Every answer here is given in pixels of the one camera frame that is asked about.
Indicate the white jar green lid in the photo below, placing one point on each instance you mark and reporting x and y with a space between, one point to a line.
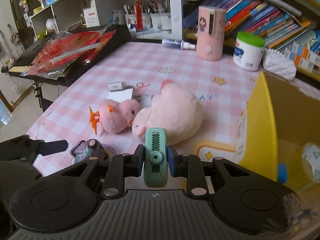
248 51

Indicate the small silver box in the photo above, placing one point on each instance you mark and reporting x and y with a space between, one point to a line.
116 86

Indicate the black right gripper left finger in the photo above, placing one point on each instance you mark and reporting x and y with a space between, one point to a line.
120 167

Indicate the white charger plug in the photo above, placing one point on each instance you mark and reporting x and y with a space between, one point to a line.
121 95

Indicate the white bookshelf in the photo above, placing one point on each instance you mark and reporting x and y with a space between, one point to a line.
62 15

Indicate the green correction tape dispenser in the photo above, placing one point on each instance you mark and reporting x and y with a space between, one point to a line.
155 160

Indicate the purple grey toy car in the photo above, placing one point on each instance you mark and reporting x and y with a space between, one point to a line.
91 148

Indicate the red plastic bag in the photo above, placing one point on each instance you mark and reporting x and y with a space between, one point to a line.
59 53

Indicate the pink cylindrical humidifier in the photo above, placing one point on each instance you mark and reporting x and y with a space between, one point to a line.
210 33

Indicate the large pink plush toy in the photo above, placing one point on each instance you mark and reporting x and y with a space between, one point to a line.
174 109

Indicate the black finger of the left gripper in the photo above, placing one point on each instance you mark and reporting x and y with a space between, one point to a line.
26 149

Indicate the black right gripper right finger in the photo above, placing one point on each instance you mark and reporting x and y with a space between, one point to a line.
189 167

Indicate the clear spray bottle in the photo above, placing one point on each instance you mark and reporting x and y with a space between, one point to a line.
178 44

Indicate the small pink plush chick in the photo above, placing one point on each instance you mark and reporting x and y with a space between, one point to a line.
113 116

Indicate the black electronic keyboard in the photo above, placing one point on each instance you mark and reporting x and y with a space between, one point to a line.
75 70

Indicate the white quilted pouch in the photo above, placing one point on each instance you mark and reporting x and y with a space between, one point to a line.
276 63

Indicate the orange white medicine boxes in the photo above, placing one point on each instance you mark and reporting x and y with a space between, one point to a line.
303 58

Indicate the pink checkered tablecloth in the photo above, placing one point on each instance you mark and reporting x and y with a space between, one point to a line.
222 88

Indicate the row of leaning books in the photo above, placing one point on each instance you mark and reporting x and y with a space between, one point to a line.
271 23

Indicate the yellow cardboard box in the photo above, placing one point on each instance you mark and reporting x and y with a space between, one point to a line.
279 119

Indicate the red white figurine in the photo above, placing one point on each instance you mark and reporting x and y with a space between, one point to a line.
138 13

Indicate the white pen holder cups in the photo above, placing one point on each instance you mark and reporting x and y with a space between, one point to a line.
161 21

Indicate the tape roll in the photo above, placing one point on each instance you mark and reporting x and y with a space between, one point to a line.
310 160

